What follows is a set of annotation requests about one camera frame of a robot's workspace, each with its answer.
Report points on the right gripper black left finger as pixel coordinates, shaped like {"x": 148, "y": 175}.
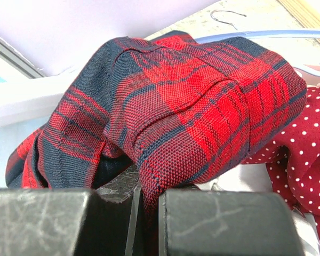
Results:
{"x": 105, "y": 221}

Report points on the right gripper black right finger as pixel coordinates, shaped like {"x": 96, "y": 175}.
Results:
{"x": 194, "y": 222}

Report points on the red black plaid skirt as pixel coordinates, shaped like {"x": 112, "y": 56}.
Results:
{"x": 181, "y": 111}

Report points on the red polka dot garment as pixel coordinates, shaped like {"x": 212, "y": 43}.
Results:
{"x": 292, "y": 160}

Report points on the light blue hanger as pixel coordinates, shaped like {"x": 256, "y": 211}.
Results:
{"x": 280, "y": 33}

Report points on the white laundry basket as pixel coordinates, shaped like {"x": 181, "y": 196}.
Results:
{"x": 26, "y": 105}

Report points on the wooden clothes rack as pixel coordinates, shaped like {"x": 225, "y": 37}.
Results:
{"x": 303, "y": 12}

